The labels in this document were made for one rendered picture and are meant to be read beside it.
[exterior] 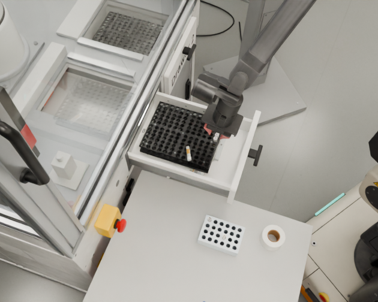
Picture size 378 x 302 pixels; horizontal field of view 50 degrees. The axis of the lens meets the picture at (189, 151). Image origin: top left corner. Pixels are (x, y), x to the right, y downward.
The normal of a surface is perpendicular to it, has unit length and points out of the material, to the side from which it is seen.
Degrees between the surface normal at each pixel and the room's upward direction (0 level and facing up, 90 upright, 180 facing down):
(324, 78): 0
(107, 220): 0
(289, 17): 54
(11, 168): 90
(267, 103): 3
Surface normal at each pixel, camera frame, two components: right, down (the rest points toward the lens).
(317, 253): 0.02, -0.47
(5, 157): 0.94, 0.30
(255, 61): -0.23, 0.40
